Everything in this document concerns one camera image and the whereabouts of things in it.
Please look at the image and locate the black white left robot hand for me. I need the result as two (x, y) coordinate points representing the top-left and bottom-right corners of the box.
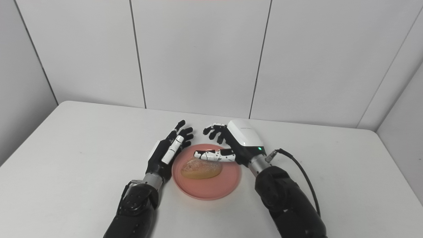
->
(145, 120), (194, 182)

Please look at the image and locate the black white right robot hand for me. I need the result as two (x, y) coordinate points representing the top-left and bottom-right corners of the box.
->
(194, 119), (267, 167)

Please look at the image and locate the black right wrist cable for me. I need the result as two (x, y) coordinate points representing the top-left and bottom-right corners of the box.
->
(265, 148), (321, 217)

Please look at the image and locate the pink round plate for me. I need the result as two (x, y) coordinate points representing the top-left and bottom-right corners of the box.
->
(172, 143), (242, 201)

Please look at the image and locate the oval bread roll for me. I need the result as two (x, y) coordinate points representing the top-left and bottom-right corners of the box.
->
(181, 158), (223, 180)

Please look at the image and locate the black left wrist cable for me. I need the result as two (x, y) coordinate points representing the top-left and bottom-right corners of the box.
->
(119, 180), (142, 212)

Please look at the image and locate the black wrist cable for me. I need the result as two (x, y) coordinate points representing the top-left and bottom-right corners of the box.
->
(265, 148), (321, 217)
(119, 180), (142, 212)

